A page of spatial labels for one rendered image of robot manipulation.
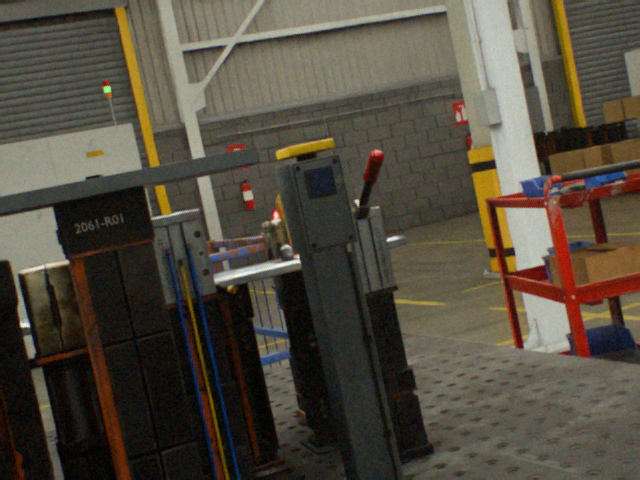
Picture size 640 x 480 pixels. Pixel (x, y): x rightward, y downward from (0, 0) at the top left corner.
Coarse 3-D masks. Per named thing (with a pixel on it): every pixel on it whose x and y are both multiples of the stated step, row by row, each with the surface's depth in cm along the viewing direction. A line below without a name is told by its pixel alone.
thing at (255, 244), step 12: (216, 240) 454; (228, 240) 434; (240, 240) 418; (252, 240) 405; (216, 252) 458; (228, 252) 341; (240, 252) 343; (252, 252) 345; (216, 264) 458; (240, 264) 430; (264, 288) 409; (276, 300) 398; (264, 336) 421; (276, 336) 403; (276, 348) 410; (288, 348) 350; (264, 360) 345; (276, 360) 347
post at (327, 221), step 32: (320, 160) 123; (288, 192) 124; (288, 224) 127; (320, 224) 123; (352, 224) 124; (320, 256) 123; (352, 256) 124; (320, 288) 123; (352, 288) 124; (320, 320) 125; (352, 320) 124; (320, 352) 128; (352, 352) 124; (352, 384) 124; (352, 416) 124; (384, 416) 125; (352, 448) 124; (384, 448) 125
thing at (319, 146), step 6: (306, 144) 123; (312, 144) 123; (318, 144) 123; (324, 144) 123; (330, 144) 124; (282, 150) 124; (288, 150) 122; (294, 150) 122; (300, 150) 122; (306, 150) 123; (312, 150) 123; (318, 150) 123; (324, 150) 126; (282, 156) 125; (288, 156) 123; (294, 156) 126; (300, 156) 125; (306, 156) 125; (312, 156) 125
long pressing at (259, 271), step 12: (396, 240) 155; (264, 264) 161; (276, 264) 150; (288, 264) 150; (300, 264) 151; (216, 276) 157; (228, 276) 148; (240, 276) 148; (252, 276) 148; (264, 276) 149; (216, 288) 147; (24, 324) 139; (24, 336) 139
